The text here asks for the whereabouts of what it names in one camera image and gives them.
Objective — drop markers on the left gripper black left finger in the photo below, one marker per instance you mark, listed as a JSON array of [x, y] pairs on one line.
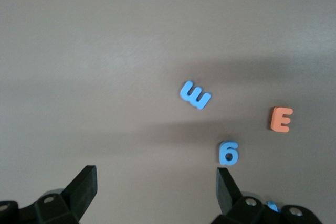
[[78, 195]]

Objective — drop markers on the blue foam letter M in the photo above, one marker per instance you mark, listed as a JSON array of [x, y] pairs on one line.
[[191, 100]]

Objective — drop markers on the orange foam letter E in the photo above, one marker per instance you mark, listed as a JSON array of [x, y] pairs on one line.
[[275, 119]]

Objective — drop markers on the blue foam digit six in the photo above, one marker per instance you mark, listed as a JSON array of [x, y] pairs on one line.
[[223, 153]]

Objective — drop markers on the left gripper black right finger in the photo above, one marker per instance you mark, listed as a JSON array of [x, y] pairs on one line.
[[228, 195]]

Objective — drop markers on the blue foam letter X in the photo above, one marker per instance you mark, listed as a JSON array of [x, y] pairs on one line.
[[273, 206]]

